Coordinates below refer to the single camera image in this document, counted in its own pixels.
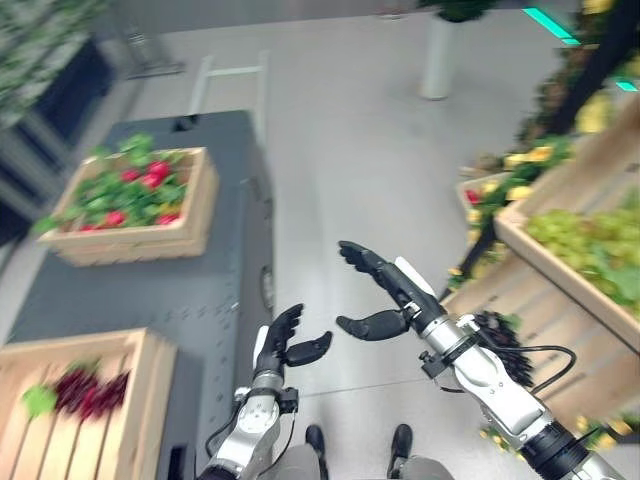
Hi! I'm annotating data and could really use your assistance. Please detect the wooden crate with red fruits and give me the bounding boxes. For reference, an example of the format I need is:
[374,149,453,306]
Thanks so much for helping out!
[36,145,220,268]

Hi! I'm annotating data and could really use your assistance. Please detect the wooden crate with green grapes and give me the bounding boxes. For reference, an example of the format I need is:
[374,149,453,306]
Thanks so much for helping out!
[493,94,640,326]

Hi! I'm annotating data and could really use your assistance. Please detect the dark purple grape bunch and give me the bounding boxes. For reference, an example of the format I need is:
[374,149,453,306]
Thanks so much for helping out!
[473,309,537,389]

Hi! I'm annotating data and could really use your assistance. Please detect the green plant in planter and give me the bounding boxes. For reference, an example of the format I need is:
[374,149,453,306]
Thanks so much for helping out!
[417,0,497,24]

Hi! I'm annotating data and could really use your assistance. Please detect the white cylindrical planter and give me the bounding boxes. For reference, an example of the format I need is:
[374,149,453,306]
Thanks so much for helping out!
[418,13,467,101]

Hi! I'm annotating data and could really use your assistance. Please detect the green hedge plant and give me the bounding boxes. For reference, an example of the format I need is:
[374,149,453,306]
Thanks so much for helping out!
[0,0,109,129]

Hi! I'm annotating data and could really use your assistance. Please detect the grey metal stand base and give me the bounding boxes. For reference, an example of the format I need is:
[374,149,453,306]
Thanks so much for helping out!
[117,19,186,81]

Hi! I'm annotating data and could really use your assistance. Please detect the small wooden crate mixed fruits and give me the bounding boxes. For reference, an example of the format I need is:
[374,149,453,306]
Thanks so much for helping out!
[453,172,512,247]

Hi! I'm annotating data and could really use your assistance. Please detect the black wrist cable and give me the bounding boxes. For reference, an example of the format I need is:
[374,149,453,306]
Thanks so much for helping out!
[517,344,579,397]

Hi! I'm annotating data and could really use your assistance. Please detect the white metal frame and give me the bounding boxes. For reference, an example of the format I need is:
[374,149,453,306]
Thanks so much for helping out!
[187,48,272,147]

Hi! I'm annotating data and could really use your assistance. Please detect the dark planter cabinet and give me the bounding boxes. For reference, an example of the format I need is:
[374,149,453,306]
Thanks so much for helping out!
[0,38,117,246]

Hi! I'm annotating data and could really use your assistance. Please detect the dark grey equipment case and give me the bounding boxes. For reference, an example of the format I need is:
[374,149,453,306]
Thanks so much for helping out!
[6,109,277,480]

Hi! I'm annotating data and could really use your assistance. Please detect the yellow fruit display with leaves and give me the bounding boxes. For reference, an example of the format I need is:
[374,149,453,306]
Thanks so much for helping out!
[469,0,640,211]

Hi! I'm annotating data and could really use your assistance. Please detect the black shelf post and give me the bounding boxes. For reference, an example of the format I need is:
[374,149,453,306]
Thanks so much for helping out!
[457,0,632,282]

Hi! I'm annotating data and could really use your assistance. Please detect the green leaves in crate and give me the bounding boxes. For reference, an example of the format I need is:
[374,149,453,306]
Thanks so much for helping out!
[32,132,189,236]

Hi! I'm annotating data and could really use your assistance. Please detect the wooden crate with purple grapes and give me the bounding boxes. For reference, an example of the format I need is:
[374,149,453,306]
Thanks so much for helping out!
[0,327,179,480]

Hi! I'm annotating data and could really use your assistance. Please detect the dark right robot foot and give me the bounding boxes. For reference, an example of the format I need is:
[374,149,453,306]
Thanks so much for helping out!
[391,423,414,464]

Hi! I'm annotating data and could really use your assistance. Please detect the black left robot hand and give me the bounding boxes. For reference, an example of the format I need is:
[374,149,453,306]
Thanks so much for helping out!
[253,303,334,376]

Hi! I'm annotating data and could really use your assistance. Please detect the large wooden slatted crate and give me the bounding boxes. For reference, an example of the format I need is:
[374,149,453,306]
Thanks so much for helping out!
[439,257,640,426]

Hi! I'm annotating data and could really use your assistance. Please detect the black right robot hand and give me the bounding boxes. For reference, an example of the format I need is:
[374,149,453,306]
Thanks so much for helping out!
[335,240,442,344]

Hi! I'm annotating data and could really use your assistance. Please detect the grey robot leg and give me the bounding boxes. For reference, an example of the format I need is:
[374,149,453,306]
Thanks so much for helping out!
[267,443,330,480]
[385,452,454,480]

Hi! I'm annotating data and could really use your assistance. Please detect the grey right robot leg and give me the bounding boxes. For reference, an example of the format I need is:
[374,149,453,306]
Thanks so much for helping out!
[385,452,454,480]

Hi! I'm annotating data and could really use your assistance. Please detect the green grape pile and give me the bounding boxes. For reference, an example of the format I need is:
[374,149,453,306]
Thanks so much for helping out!
[526,205,640,304]

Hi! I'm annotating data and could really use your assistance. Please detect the grey left robot leg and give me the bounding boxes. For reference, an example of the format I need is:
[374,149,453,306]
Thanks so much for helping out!
[267,443,330,480]

